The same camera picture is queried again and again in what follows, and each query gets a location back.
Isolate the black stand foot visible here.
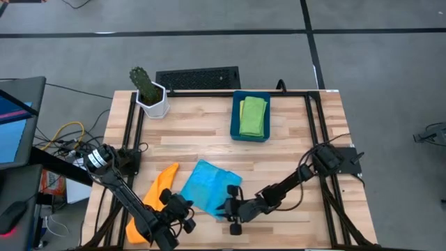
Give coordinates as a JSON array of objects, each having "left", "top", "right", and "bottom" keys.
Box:
[{"left": 413, "top": 121, "right": 446, "bottom": 147}]

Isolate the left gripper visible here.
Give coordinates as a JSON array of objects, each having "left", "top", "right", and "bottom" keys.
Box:
[{"left": 158, "top": 188, "right": 197, "bottom": 234}]

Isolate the green towel with white tag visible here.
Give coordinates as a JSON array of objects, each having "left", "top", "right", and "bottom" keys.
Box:
[{"left": 238, "top": 96, "right": 268, "bottom": 138}]

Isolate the green cactus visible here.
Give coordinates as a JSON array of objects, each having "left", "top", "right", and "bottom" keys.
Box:
[{"left": 128, "top": 66, "right": 160, "bottom": 105}]

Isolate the blue-green storage bin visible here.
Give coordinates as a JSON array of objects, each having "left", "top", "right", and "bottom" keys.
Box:
[{"left": 229, "top": 90, "right": 272, "bottom": 143}]

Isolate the light blue microfiber towel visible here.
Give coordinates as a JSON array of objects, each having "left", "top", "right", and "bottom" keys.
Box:
[{"left": 179, "top": 159, "right": 244, "bottom": 221}]

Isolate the black metal table frame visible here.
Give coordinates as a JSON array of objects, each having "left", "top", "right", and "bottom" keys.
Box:
[{"left": 75, "top": 89, "right": 380, "bottom": 251}]

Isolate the orange package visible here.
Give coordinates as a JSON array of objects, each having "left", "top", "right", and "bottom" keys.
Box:
[{"left": 40, "top": 169, "right": 67, "bottom": 197}]

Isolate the black keyboard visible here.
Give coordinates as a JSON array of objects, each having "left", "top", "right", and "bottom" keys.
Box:
[{"left": 155, "top": 66, "right": 242, "bottom": 91}]

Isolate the orange microfiber towel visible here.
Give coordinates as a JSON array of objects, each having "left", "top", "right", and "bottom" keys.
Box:
[{"left": 125, "top": 162, "right": 180, "bottom": 245}]

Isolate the white hexagonal plant pot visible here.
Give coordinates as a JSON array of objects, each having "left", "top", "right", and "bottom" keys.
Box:
[{"left": 134, "top": 81, "right": 171, "bottom": 120}]

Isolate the black computer mouse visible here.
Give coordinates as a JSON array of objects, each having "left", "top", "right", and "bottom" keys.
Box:
[{"left": 0, "top": 201, "right": 28, "bottom": 235}]

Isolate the black side desk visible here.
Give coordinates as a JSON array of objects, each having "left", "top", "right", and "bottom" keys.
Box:
[{"left": 0, "top": 146, "right": 94, "bottom": 251}]

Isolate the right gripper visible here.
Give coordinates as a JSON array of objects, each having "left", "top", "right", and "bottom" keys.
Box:
[{"left": 224, "top": 184, "right": 268, "bottom": 236}]

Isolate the thin black floor cable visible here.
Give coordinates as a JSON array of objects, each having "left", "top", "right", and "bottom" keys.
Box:
[{"left": 45, "top": 82, "right": 114, "bottom": 100}]

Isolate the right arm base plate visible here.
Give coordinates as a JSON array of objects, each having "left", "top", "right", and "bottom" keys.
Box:
[{"left": 311, "top": 146, "right": 363, "bottom": 176}]

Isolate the yellow cable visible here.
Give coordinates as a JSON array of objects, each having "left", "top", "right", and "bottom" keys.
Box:
[{"left": 40, "top": 121, "right": 86, "bottom": 151}]

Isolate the white box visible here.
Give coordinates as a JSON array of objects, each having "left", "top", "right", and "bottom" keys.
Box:
[{"left": 65, "top": 176, "right": 92, "bottom": 205}]

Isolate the black looped floor cable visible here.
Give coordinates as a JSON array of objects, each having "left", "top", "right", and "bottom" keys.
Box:
[{"left": 61, "top": 0, "right": 92, "bottom": 10}]

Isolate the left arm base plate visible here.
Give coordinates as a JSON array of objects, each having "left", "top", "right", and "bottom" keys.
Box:
[{"left": 91, "top": 148, "right": 142, "bottom": 177}]

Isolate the white power strip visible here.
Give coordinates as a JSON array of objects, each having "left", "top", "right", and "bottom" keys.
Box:
[{"left": 71, "top": 155, "right": 90, "bottom": 167}]

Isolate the black monitor with blue screen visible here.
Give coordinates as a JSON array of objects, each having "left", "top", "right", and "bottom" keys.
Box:
[{"left": 0, "top": 76, "right": 47, "bottom": 171}]

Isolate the black cable bundle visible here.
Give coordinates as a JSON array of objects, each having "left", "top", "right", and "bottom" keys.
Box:
[{"left": 34, "top": 109, "right": 112, "bottom": 158}]

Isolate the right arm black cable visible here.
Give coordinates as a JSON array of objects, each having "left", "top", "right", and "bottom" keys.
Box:
[{"left": 275, "top": 132, "right": 352, "bottom": 213}]

